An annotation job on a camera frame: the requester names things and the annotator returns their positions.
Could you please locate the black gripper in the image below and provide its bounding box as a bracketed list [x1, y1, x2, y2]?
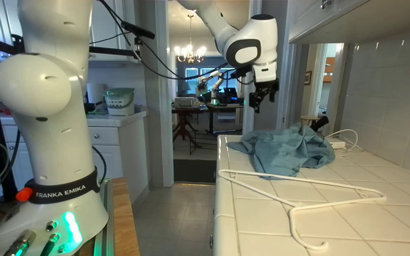
[247, 77, 280, 114]

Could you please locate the blue cloth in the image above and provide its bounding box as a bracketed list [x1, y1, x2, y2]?
[226, 124, 337, 178]

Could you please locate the dark background table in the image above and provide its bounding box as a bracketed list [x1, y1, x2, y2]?
[171, 97, 245, 154]

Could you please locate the lit chandelier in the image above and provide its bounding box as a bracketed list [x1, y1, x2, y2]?
[173, 42, 209, 65]

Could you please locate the white rag on counter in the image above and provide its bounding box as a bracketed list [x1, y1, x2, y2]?
[327, 129, 360, 154]

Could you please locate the white plastic clothes hanger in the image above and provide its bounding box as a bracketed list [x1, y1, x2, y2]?
[216, 168, 387, 252]

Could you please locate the white upper kitchen cabinet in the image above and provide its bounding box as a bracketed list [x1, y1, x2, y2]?
[287, 0, 410, 46]

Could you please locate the white counter cabinet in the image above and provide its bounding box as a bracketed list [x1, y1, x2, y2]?
[0, 110, 151, 204]

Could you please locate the green white container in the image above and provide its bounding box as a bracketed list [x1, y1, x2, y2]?
[102, 87, 136, 117]

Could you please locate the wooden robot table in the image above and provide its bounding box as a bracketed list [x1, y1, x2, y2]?
[0, 177, 142, 256]

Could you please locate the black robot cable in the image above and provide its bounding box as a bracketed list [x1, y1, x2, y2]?
[97, 0, 245, 82]

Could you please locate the white wall cabinet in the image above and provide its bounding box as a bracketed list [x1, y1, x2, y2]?
[89, 0, 142, 66]

